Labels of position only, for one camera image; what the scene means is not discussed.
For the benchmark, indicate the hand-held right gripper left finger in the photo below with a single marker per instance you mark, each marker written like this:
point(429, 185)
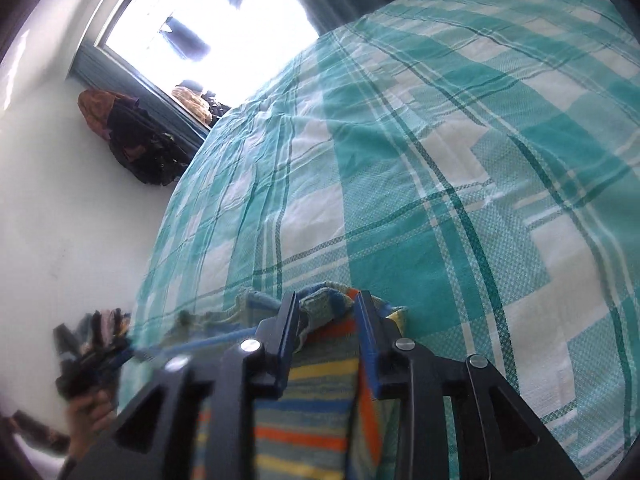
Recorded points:
point(286, 345)

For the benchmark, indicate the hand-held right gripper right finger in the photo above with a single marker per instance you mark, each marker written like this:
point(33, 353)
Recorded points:
point(369, 347)

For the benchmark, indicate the striped knit sweater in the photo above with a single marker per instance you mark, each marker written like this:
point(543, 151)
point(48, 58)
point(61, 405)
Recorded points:
point(305, 410)

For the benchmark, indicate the dark hanging clothes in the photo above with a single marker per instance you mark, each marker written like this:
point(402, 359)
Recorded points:
point(140, 140)

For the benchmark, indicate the person's left hand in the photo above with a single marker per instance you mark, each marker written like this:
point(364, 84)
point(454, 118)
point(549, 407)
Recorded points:
point(90, 420)

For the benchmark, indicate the teal plaid bed cover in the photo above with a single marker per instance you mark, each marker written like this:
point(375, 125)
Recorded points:
point(400, 160)

